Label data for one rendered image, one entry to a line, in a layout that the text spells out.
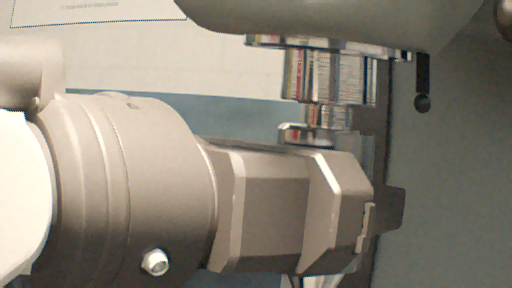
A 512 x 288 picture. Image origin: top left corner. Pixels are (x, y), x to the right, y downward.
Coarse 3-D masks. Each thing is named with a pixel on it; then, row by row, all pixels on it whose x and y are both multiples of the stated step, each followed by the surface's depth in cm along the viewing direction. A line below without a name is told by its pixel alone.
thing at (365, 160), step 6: (360, 156) 57; (366, 156) 58; (372, 156) 58; (360, 162) 57; (366, 162) 58; (372, 162) 58; (366, 168) 58; (372, 168) 59; (366, 174) 58; (372, 174) 59; (354, 258) 58; (360, 258) 59; (348, 264) 58; (354, 264) 58; (360, 264) 59; (342, 270) 57; (348, 270) 58; (354, 270) 58
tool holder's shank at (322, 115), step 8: (312, 104) 58; (320, 104) 57; (328, 104) 57; (312, 112) 58; (320, 112) 58; (328, 112) 58; (336, 112) 58; (344, 112) 58; (352, 112) 59; (304, 120) 59; (312, 120) 58; (320, 120) 58; (328, 120) 58; (336, 120) 58; (344, 120) 58; (352, 120) 59; (336, 128) 58; (344, 128) 58
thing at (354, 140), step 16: (288, 128) 58; (304, 128) 57; (320, 128) 57; (352, 128) 60; (288, 144) 58; (304, 144) 57; (320, 144) 57; (336, 144) 57; (352, 144) 57; (368, 144) 58
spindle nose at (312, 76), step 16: (288, 64) 58; (304, 64) 57; (320, 64) 57; (336, 64) 56; (352, 64) 57; (368, 64) 57; (288, 80) 58; (304, 80) 57; (320, 80) 57; (336, 80) 56; (352, 80) 57; (368, 80) 57; (288, 96) 58; (304, 96) 57; (320, 96) 57; (336, 96) 56; (352, 96) 57; (368, 96) 57
